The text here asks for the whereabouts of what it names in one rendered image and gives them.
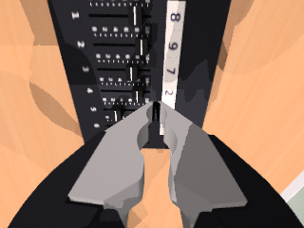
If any black lighting desk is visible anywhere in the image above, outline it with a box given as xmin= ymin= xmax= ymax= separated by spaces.
xmin=47 ymin=0 xmax=231 ymax=143

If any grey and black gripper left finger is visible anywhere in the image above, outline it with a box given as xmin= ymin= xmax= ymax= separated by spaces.
xmin=8 ymin=101 xmax=156 ymax=228

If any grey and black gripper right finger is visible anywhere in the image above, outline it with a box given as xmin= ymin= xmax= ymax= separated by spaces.
xmin=156 ymin=101 xmax=304 ymax=228

